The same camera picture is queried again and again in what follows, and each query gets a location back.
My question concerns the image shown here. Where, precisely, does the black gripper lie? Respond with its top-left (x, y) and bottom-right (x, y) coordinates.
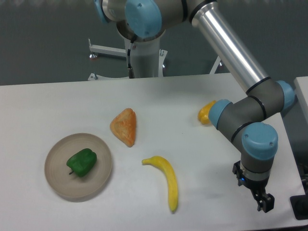
top-left (232, 161), bottom-right (275, 213)

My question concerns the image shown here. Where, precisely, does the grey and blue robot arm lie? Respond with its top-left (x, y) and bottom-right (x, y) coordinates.
top-left (94, 0), bottom-right (295, 212)

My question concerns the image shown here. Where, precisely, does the yellow toy pepper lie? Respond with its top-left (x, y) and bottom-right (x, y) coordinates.
top-left (198, 100), bottom-right (217, 125)

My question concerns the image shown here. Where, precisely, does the green toy bell pepper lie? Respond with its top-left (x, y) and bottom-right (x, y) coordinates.
top-left (66, 148), bottom-right (97, 178)

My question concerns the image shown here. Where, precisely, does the beige round plate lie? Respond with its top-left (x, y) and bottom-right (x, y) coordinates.
top-left (44, 133), bottom-right (113, 202)

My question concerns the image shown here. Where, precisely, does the black box at right edge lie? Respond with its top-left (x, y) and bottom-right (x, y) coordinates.
top-left (290, 195), bottom-right (308, 220)

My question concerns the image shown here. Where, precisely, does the yellow toy banana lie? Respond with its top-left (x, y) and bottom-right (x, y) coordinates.
top-left (141, 156), bottom-right (179, 214)

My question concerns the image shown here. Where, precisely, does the white side table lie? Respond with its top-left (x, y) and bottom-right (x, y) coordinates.
top-left (294, 77), bottom-right (308, 112)

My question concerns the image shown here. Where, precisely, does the orange triangular toy pastry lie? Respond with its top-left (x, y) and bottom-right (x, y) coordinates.
top-left (110, 108), bottom-right (137, 147)

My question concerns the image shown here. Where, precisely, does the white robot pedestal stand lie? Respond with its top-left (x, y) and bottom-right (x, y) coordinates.
top-left (87, 23), bottom-right (226, 81)

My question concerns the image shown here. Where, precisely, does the black cable on pedestal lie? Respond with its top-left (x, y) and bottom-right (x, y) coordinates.
top-left (127, 33), bottom-right (138, 79)

